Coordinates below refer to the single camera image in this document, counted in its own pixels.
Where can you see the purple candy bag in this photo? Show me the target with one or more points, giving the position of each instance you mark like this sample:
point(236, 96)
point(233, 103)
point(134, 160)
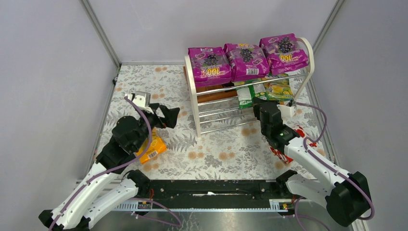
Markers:
point(283, 53)
point(210, 66)
point(247, 61)

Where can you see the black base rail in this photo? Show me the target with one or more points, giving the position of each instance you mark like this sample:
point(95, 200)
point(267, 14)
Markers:
point(217, 195)

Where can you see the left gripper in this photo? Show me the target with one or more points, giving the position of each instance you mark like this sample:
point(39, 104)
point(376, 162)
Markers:
point(156, 114)

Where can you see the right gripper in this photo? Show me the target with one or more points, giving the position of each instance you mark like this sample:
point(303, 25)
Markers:
point(266, 106)

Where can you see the green yellow bag on shelf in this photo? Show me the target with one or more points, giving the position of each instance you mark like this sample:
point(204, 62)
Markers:
point(278, 90)

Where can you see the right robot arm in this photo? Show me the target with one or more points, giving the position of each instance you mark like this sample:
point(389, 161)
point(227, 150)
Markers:
point(345, 196)

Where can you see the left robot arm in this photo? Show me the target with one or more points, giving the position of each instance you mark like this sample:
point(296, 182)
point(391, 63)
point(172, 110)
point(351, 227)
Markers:
point(85, 207)

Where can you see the red white floral bag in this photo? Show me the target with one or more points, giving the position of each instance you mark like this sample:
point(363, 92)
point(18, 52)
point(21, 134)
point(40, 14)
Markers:
point(286, 159)

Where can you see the white metal shelf rack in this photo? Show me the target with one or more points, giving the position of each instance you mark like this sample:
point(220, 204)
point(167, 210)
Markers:
point(217, 109)

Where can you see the orange mango candy bag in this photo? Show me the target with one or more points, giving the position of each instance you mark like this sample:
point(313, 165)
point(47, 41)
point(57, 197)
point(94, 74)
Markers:
point(157, 147)

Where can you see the green candy bag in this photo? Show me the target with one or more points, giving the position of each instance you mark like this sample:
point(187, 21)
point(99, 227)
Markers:
point(246, 94)

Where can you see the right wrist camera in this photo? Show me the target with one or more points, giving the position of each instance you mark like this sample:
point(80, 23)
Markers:
point(287, 108)

